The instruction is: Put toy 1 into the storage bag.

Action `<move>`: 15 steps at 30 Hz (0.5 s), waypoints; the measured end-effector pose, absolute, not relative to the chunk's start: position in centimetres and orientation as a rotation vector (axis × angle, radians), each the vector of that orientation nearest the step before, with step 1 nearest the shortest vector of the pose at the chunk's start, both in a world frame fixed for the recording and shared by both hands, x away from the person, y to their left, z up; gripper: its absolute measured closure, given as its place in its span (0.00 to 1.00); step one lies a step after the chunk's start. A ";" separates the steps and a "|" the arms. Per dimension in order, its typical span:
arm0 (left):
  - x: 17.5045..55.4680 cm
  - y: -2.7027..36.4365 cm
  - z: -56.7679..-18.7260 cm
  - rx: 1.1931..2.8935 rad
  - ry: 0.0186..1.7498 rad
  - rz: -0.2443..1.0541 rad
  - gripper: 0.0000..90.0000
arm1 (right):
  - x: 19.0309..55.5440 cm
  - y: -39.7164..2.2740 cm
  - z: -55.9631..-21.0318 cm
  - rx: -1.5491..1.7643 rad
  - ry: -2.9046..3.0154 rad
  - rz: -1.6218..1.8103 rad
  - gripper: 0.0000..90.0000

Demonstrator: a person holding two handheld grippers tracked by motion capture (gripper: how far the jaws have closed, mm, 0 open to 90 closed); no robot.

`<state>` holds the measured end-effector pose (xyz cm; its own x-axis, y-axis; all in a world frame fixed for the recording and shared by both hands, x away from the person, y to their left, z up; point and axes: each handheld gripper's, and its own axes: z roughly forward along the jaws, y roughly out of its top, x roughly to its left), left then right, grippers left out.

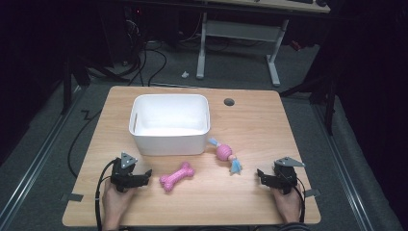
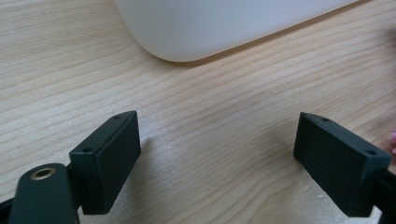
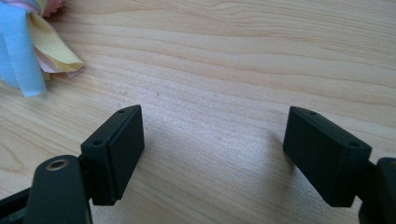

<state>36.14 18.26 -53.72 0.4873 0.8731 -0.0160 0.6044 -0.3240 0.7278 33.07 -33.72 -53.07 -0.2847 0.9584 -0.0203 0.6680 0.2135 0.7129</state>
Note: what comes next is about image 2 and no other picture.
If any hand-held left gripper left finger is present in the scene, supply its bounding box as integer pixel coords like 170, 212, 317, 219
68, 110, 142, 216

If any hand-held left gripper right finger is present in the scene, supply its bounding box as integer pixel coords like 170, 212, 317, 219
292, 112, 392, 218

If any pink toy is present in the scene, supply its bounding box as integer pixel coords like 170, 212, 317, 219
388, 130, 396, 156

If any white plastic bin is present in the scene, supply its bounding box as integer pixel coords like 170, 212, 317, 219
113, 0, 362, 63

